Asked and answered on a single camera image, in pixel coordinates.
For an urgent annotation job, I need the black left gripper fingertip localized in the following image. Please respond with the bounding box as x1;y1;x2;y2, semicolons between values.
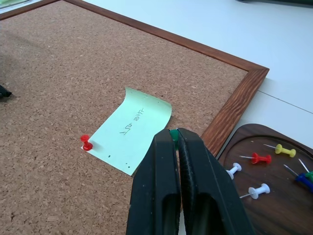
0;84;13;98

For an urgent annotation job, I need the wood-framed cork board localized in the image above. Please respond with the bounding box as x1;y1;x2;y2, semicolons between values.
0;0;270;235

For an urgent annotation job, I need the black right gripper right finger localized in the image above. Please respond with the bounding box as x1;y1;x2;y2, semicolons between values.
178;127;257;235

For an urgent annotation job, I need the dark wooden tray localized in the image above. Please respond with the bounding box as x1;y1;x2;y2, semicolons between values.
217;123;313;235

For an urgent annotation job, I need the red pushpin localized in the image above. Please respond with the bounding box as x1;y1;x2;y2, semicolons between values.
80;134;93;151
239;152;272;165

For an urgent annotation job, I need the green pushpin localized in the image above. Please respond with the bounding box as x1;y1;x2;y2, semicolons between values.
169;129;180;151
298;158;313;181

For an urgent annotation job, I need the green paper note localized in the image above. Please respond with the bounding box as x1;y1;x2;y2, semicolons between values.
80;87;173;176

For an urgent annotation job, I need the dark object at table edge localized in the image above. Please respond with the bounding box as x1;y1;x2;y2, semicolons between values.
236;0;313;4

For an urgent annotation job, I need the white pushpin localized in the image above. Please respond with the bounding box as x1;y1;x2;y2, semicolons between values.
225;163;243;180
239;183;271;200

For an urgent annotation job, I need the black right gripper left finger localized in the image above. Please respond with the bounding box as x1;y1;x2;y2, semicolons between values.
126;128;182;235

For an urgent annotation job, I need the clear plastic box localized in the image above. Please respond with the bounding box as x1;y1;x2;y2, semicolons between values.
0;0;31;10

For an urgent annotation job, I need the yellow pushpin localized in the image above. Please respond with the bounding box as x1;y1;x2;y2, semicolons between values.
263;143;297;158

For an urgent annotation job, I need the blue pushpin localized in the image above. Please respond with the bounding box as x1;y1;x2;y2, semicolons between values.
283;164;313;192

